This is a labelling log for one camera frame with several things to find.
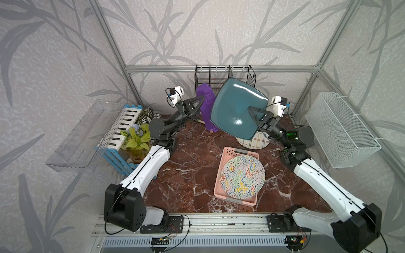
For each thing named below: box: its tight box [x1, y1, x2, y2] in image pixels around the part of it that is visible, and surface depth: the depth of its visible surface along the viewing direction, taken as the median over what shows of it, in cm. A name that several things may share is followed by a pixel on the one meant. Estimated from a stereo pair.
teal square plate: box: [210, 78, 269, 140], surface depth 55 cm
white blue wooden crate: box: [94, 103, 144, 177], surface depth 75 cm
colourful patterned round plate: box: [220, 154, 266, 200], surface depth 86 cm
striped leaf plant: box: [137, 107, 162, 125], surface depth 88 cm
